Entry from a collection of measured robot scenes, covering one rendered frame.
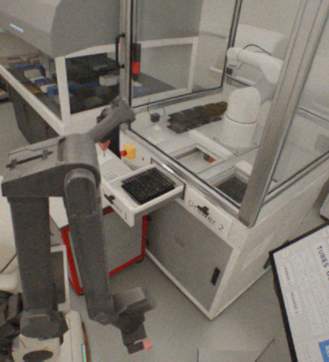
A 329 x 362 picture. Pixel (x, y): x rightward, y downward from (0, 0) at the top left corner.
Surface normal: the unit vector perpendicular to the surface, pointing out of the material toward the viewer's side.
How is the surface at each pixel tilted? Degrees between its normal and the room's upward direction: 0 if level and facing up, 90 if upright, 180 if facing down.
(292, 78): 90
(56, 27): 90
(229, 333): 0
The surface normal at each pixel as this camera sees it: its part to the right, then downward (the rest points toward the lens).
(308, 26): -0.77, 0.35
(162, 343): 0.08, -0.78
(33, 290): 0.23, 0.60
